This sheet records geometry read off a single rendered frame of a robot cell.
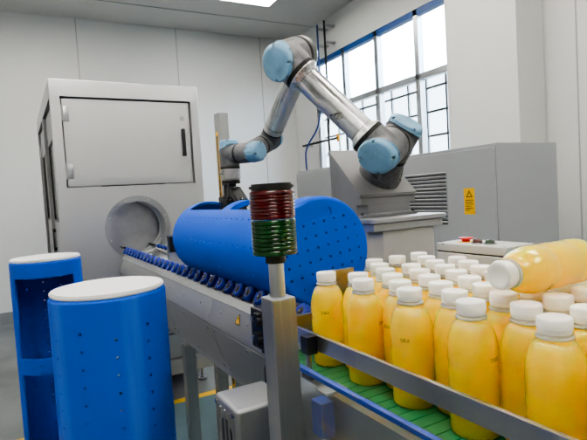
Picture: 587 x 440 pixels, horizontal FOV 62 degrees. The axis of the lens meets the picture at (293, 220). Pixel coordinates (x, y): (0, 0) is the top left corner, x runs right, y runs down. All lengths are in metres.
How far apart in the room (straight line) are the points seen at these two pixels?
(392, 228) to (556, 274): 0.90
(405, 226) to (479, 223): 1.22
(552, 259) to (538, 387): 0.19
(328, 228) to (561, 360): 0.75
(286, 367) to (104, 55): 5.90
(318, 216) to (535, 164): 1.93
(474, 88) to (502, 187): 1.52
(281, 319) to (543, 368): 0.32
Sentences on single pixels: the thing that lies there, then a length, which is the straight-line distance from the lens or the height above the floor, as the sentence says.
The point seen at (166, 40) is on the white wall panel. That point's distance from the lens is 6.64.
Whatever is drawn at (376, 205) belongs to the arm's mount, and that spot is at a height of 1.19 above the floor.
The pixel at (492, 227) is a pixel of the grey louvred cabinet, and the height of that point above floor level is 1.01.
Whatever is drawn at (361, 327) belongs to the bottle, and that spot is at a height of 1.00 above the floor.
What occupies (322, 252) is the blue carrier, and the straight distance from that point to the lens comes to 1.24.
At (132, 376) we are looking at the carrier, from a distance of 1.28.
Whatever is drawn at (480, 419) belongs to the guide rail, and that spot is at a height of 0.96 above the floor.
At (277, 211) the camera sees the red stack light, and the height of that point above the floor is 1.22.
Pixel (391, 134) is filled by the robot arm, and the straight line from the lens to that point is 1.52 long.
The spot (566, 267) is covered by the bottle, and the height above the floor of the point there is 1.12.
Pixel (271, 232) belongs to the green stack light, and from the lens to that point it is 0.66.
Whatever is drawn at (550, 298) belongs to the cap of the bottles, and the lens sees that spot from 0.75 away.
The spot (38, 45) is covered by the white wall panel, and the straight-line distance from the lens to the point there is 6.39.
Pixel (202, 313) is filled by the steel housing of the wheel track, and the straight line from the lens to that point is 1.75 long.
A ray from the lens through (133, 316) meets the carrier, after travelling 1.24.
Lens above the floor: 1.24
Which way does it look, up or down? 3 degrees down
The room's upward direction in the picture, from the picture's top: 3 degrees counter-clockwise
